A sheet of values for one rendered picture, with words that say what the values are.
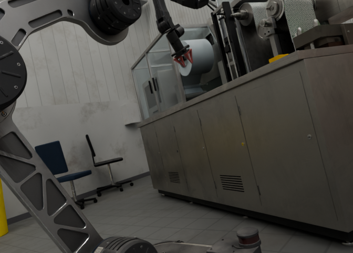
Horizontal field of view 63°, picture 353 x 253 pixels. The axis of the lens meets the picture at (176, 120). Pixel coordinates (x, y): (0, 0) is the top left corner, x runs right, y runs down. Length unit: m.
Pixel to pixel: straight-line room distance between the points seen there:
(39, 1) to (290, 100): 1.10
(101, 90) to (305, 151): 4.65
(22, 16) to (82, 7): 0.21
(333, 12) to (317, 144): 0.92
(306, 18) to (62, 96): 4.17
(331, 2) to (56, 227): 1.83
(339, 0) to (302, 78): 0.74
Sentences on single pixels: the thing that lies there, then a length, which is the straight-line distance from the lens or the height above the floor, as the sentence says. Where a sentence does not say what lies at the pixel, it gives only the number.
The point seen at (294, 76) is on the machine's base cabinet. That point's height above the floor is 0.80.
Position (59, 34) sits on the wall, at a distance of 5.65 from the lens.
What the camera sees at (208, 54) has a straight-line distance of 2.69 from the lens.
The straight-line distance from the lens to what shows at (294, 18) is 1.85.
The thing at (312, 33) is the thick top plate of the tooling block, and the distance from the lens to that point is 1.65.
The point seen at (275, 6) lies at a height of 1.25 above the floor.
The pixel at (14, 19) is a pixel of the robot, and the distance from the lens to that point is 0.94.
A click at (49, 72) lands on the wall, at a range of 5.27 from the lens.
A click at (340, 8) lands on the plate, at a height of 1.16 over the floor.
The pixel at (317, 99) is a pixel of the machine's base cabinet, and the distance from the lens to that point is 1.39.
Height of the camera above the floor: 0.66
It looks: 3 degrees up
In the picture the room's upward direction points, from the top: 13 degrees counter-clockwise
